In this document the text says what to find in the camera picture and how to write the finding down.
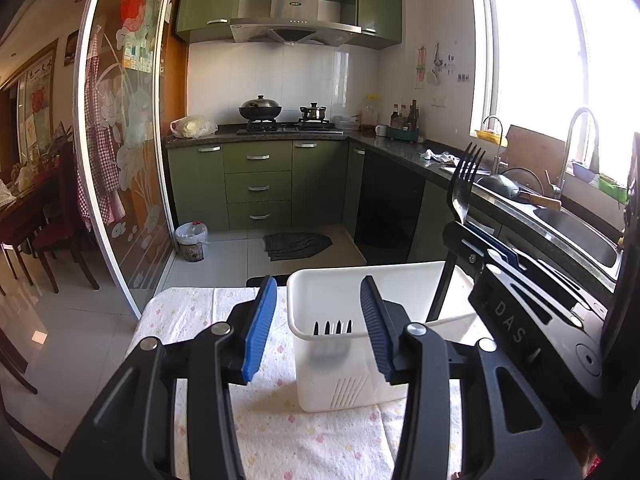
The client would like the dark wooden dining table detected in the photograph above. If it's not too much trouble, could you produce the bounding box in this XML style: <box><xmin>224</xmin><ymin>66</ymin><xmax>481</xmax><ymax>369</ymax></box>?
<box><xmin>0</xmin><ymin>167</ymin><xmax>63</xmax><ymax>241</ymax></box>

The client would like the narrow green cabinet door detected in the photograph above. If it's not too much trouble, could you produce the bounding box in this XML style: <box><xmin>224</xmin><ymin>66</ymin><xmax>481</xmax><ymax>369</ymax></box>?
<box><xmin>344</xmin><ymin>142</ymin><xmax>367</xmax><ymax>241</ymax></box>

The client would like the green basket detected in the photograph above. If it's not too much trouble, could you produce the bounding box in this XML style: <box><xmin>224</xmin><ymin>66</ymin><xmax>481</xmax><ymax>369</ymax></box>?
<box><xmin>597</xmin><ymin>174</ymin><xmax>630</xmax><ymax>201</ymax></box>

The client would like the green wall cabinet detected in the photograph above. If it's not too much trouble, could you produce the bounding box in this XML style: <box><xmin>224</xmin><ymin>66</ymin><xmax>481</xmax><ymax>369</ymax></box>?
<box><xmin>175</xmin><ymin>0</ymin><xmax>240</xmax><ymax>43</ymax></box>
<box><xmin>357</xmin><ymin>0</ymin><xmax>403</xmax><ymax>51</ymax></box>

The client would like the green base cabinet door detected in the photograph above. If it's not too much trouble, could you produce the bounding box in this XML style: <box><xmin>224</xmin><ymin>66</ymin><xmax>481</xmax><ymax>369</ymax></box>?
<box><xmin>291</xmin><ymin>140</ymin><xmax>348</xmax><ymax>228</ymax></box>
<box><xmin>167</xmin><ymin>145</ymin><xmax>230</xmax><ymax>233</ymax></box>

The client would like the black built-in appliance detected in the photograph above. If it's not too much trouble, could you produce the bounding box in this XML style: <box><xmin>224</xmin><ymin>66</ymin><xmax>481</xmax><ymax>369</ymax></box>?
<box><xmin>354</xmin><ymin>152</ymin><xmax>426</xmax><ymax>266</ymax></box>

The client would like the crumpled rag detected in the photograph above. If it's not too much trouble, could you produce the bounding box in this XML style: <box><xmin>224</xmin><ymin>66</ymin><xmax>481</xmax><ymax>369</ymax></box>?
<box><xmin>419</xmin><ymin>149</ymin><xmax>458</xmax><ymax>166</ymax></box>

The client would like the steel range hood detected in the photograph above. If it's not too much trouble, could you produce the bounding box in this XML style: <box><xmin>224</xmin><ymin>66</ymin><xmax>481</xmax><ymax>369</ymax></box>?
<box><xmin>230</xmin><ymin>0</ymin><xmax>362</xmax><ymax>45</ymax></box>

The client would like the plastic bag with cabbage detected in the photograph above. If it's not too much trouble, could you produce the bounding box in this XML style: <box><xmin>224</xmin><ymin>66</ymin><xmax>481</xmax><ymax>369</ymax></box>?
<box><xmin>170</xmin><ymin>115</ymin><xmax>219</xmax><ymax>139</ymax></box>

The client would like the metal fork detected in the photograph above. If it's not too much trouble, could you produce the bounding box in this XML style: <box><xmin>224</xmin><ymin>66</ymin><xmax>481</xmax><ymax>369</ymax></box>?
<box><xmin>448</xmin><ymin>142</ymin><xmax>486</xmax><ymax>226</ymax></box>

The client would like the framed picture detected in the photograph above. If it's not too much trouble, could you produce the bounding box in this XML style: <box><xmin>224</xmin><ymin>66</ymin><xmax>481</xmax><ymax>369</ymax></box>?
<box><xmin>64</xmin><ymin>30</ymin><xmax>81</xmax><ymax>67</ymax></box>

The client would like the dark granite countertop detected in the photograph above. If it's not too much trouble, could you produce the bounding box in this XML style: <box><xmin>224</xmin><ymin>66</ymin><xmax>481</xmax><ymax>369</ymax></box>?
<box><xmin>165</xmin><ymin>122</ymin><xmax>626</xmax><ymax>296</ymax></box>

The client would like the floral white tablecloth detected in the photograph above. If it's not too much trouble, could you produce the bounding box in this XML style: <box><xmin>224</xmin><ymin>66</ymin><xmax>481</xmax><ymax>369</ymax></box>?
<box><xmin>127</xmin><ymin>285</ymin><xmax>463</xmax><ymax>480</ymax></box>

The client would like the floral glass sliding door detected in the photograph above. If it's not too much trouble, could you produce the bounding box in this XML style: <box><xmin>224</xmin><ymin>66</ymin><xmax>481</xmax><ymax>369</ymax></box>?
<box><xmin>72</xmin><ymin>0</ymin><xmax>183</xmax><ymax>318</ymax></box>

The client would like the steel sink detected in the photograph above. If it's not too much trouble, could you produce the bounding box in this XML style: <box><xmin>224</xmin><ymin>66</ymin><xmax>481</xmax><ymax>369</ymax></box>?
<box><xmin>470</xmin><ymin>175</ymin><xmax>626</xmax><ymax>286</ymax></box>

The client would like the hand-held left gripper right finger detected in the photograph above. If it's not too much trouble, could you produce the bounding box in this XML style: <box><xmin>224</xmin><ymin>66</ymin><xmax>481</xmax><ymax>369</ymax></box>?
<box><xmin>360</xmin><ymin>275</ymin><xmax>583</xmax><ymax>480</ymax></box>

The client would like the green tray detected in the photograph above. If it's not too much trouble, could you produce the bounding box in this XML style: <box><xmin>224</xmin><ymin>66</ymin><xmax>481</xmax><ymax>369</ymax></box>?
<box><xmin>387</xmin><ymin>125</ymin><xmax>426</xmax><ymax>142</ymax></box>

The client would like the small steel faucet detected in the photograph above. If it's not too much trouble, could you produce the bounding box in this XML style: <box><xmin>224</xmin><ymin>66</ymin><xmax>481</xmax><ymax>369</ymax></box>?
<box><xmin>481</xmin><ymin>115</ymin><xmax>507</xmax><ymax>171</ymax></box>

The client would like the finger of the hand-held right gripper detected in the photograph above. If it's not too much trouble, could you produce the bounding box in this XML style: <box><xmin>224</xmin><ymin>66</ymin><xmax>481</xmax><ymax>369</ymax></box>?
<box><xmin>465</xmin><ymin>222</ymin><xmax>618</xmax><ymax>311</ymax></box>
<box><xmin>426</xmin><ymin>221</ymin><xmax>587</xmax><ymax>331</ymax></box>

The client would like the hanging kitchen tool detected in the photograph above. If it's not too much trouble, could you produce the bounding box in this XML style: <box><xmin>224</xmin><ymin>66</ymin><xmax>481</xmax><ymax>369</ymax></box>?
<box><xmin>431</xmin><ymin>42</ymin><xmax>447</xmax><ymax>86</ymax></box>

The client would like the black wok with wooden handle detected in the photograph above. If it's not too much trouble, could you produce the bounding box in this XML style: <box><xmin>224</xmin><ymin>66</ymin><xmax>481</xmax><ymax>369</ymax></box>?
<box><xmin>472</xmin><ymin>172</ymin><xmax>563</xmax><ymax>212</ymax></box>

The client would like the cluster of sauce bottles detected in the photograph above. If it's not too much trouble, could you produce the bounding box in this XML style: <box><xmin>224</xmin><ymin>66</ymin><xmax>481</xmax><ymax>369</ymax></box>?
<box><xmin>389</xmin><ymin>99</ymin><xmax>422</xmax><ymax>131</ymax></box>

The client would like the black lidded wok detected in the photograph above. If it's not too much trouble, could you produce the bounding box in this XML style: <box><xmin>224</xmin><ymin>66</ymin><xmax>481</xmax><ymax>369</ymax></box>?
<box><xmin>238</xmin><ymin>94</ymin><xmax>283</xmax><ymax>122</ymax></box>

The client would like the checkered apron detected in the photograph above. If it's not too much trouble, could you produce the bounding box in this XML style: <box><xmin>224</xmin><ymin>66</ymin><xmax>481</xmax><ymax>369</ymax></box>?
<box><xmin>75</xmin><ymin>52</ymin><xmax>126</xmax><ymax>233</ymax></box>

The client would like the tall steel faucet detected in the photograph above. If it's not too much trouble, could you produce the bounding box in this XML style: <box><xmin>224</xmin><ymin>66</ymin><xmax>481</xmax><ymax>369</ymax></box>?
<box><xmin>555</xmin><ymin>106</ymin><xmax>601</xmax><ymax>196</ymax></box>

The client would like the dark wooden dining chair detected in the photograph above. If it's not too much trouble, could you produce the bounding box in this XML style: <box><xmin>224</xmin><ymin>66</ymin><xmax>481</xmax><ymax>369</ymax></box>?
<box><xmin>20</xmin><ymin>142</ymin><xmax>101</xmax><ymax>293</ymax></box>

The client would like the kitchen window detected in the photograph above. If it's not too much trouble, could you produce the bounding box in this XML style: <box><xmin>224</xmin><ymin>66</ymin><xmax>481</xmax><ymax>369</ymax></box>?
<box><xmin>467</xmin><ymin>0</ymin><xmax>640</xmax><ymax>201</ymax></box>

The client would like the green drawer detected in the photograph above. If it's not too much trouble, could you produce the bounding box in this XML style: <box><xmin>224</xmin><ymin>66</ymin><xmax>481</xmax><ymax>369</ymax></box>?
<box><xmin>223</xmin><ymin>141</ymin><xmax>293</xmax><ymax>173</ymax></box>
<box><xmin>224</xmin><ymin>171</ymin><xmax>292</xmax><ymax>204</ymax></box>
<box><xmin>227</xmin><ymin>201</ymin><xmax>292</xmax><ymax>231</ymax></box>

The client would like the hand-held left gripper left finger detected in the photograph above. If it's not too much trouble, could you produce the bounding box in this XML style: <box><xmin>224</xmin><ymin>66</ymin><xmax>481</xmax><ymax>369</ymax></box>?
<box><xmin>52</xmin><ymin>275</ymin><xmax>279</xmax><ymax>480</ymax></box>

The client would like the white plastic utensil holder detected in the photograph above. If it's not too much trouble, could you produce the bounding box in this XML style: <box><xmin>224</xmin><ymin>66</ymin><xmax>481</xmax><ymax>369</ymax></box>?
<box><xmin>286</xmin><ymin>260</ymin><xmax>480</xmax><ymax>413</ymax></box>

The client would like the black gas stove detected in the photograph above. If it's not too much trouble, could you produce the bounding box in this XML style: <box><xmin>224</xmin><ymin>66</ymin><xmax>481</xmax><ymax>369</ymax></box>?
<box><xmin>236</xmin><ymin>119</ymin><xmax>345</xmax><ymax>135</ymax></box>

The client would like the wall poster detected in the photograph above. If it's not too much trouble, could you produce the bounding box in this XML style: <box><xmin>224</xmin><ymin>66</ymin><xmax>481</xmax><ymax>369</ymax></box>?
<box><xmin>17</xmin><ymin>42</ymin><xmax>58</xmax><ymax>171</ymax></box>

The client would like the wooden cutting board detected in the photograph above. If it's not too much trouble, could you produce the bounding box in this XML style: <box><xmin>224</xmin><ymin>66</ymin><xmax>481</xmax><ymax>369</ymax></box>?
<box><xmin>502</xmin><ymin>124</ymin><xmax>571</xmax><ymax>193</ymax></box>

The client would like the dark floor mat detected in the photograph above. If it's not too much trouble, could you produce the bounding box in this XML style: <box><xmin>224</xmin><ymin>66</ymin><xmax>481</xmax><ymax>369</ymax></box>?
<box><xmin>262</xmin><ymin>231</ymin><xmax>334</xmax><ymax>262</ymax></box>

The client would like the trash bin with bag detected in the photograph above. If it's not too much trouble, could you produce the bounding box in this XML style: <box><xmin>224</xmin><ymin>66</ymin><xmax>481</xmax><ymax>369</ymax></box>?
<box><xmin>175</xmin><ymin>221</ymin><xmax>210</xmax><ymax>262</ymax></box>

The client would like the pink wall hanging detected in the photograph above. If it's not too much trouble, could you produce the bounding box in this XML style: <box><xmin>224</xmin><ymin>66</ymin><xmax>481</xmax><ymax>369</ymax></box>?
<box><xmin>414</xmin><ymin>46</ymin><xmax>430</xmax><ymax>91</ymax></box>

